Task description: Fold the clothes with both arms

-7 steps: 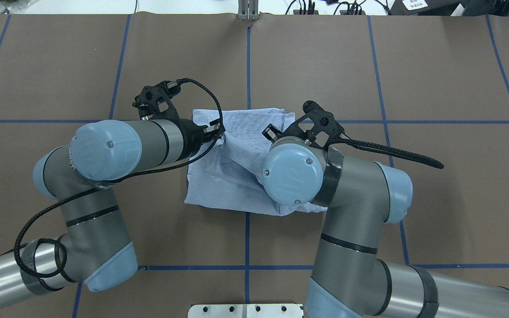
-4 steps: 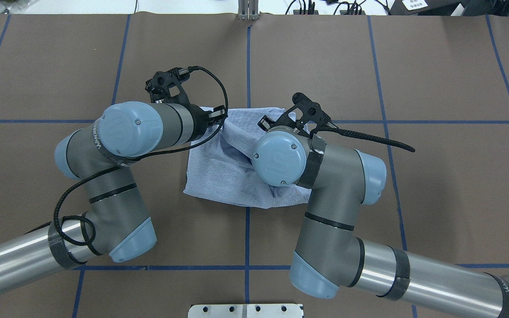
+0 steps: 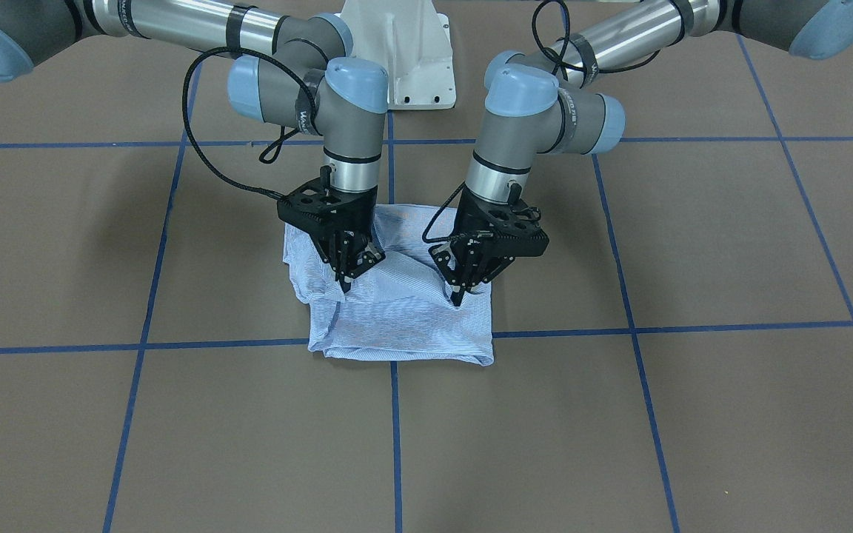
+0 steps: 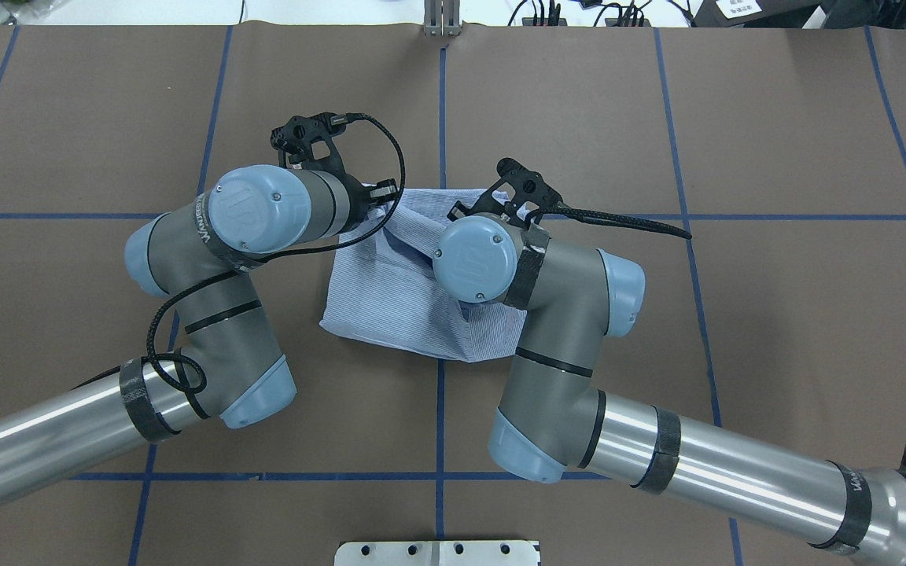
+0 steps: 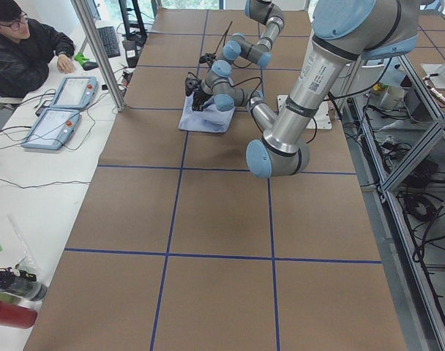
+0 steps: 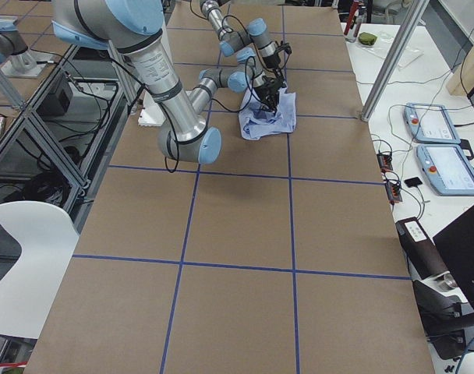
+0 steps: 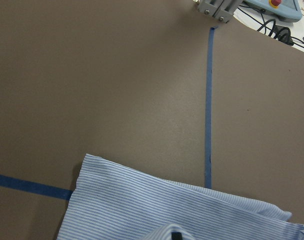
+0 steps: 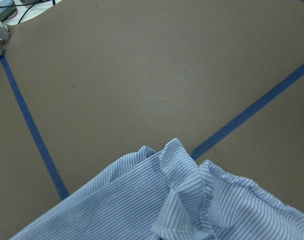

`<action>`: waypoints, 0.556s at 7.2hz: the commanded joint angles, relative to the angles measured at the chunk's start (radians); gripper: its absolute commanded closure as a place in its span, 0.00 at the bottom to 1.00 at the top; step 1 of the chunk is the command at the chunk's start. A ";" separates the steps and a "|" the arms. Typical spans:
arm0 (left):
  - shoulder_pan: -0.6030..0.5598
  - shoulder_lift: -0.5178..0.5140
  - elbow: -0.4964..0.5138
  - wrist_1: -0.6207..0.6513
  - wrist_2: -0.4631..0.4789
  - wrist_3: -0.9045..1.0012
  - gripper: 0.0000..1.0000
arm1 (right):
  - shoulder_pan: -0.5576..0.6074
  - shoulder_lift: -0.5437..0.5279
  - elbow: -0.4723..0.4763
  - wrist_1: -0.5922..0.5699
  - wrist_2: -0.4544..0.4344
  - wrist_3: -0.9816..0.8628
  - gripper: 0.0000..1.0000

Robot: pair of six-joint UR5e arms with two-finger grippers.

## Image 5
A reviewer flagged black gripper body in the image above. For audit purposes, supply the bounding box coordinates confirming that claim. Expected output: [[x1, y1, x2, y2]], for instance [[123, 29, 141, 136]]
[[192, 86, 212, 110]]

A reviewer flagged light blue striped shirt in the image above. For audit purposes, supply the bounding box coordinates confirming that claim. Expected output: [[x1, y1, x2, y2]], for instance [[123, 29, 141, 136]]
[[179, 96, 235, 133]]

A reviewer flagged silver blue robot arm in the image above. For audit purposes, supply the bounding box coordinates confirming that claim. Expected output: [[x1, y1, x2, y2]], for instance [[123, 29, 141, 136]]
[[210, 0, 285, 68], [185, 0, 421, 178]]

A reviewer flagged black keyboard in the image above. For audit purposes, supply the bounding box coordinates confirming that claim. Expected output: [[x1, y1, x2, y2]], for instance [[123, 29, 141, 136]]
[[97, 26, 120, 58]]

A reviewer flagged far blue teach pendant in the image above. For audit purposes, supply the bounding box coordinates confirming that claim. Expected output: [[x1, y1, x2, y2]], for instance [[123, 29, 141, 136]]
[[50, 76, 98, 110]]

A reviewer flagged blue teach pendant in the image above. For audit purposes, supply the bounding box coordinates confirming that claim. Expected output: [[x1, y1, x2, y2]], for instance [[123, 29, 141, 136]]
[[50, 76, 98, 110], [21, 108, 81, 151]]

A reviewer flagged near blue teach pendant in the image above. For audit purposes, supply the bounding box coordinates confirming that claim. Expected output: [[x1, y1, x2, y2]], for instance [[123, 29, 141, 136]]
[[21, 108, 81, 151]]

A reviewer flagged person in black jacket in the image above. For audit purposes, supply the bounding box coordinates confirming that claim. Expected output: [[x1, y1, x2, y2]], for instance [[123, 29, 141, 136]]
[[0, 1, 75, 98]]

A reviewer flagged dark transparent water bottle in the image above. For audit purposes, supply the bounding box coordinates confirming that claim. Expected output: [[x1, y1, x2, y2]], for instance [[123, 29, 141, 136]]
[[0, 267, 48, 301]]

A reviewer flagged red water bottle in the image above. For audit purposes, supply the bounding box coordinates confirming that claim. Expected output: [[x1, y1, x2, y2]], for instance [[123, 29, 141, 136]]
[[0, 301, 37, 329]]

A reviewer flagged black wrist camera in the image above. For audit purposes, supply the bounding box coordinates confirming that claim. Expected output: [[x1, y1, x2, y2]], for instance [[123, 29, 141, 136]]
[[184, 72, 201, 97], [199, 53, 216, 67]]

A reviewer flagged aluminium frame post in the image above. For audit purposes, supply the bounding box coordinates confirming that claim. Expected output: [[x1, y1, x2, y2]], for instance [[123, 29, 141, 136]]
[[71, 0, 125, 112]]

